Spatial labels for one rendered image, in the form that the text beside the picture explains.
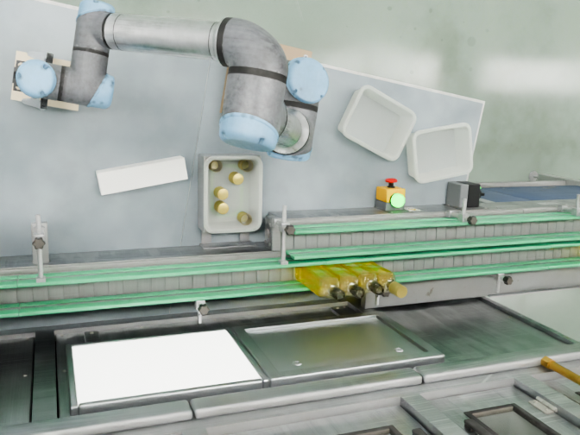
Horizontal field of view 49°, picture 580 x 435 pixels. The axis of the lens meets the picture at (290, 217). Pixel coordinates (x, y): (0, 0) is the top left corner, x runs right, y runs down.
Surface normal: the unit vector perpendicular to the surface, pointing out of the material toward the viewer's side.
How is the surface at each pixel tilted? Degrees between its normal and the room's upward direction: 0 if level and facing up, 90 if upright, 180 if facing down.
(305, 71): 12
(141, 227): 0
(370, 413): 90
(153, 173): 0
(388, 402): 0
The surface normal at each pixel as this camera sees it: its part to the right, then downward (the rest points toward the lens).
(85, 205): 0.36, 0.19
